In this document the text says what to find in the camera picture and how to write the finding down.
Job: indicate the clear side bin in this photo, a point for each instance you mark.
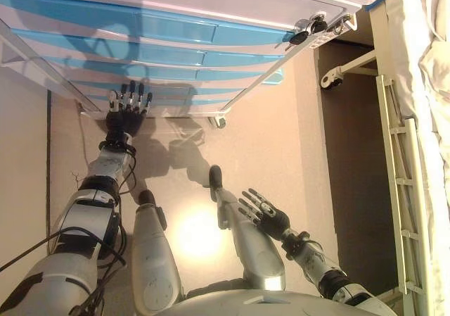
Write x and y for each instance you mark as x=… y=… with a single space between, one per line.
x=42 y=66

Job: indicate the black cart keys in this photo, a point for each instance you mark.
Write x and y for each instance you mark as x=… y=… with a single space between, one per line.
x=302 y=31

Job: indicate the left silver robot leg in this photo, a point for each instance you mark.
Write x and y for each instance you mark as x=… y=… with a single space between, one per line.
x=151 y=256

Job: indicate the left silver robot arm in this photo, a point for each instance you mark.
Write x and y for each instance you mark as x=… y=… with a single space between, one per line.
x=81 y=221

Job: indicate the right silver robot leg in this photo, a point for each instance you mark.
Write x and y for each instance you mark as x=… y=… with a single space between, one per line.
x=246 y=238

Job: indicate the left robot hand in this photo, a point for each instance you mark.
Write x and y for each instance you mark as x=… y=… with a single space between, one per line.
x=124 y=119

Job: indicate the blue-fronted cart drawer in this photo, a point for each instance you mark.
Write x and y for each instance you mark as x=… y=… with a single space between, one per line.
x=232 y=74

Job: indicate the blue waste bin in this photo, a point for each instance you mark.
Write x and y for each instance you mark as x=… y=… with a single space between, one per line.
x=274 y=77

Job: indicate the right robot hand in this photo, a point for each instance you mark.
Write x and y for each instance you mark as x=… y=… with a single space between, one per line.
x=272 y=219

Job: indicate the grey robot torso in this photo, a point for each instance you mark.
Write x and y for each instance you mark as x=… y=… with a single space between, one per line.
x=274 y=303

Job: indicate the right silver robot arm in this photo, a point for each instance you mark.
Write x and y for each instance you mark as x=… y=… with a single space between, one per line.
x=316 y=259

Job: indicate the silver robot leg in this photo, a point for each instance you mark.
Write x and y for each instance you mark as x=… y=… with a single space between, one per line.
x=246 y=238
x=151 y=256

